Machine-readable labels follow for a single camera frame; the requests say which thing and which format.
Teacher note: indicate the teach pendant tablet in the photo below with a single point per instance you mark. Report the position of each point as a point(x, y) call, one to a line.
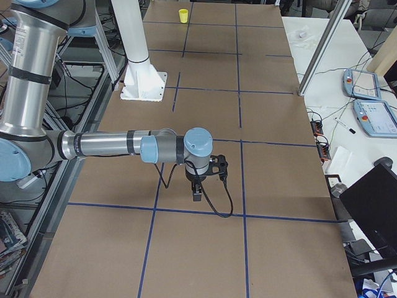
point(361, 84)
point(376, 118)

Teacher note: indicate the yellow plastic cup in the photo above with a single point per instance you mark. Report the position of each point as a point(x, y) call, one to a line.
point(183, 15)

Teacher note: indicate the white camera pole with base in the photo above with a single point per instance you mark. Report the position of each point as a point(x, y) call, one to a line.
point(142, 82)

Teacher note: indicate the aluminium frame post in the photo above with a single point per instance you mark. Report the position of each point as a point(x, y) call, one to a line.
point(332, 25)

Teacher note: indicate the black computer monitor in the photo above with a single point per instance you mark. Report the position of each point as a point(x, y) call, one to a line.
point(371, 202)

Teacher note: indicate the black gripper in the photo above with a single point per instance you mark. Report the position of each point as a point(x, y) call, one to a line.
point(194, 179)

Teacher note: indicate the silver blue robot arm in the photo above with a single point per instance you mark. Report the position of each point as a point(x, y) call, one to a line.
point(27, 147)

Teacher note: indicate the upper teach pendant tablet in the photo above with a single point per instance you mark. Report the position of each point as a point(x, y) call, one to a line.
point(361, 84)

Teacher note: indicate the clear plastic bag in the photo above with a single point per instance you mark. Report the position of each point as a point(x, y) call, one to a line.
point(303, 38)

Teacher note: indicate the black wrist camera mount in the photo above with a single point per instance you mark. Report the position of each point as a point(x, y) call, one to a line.
point(218, 165)

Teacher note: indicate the lower teach pendant tablet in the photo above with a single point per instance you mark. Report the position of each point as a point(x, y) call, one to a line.
point(376, 118)

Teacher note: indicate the black white marker pen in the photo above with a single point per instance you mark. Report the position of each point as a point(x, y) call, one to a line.
point(340, 122)

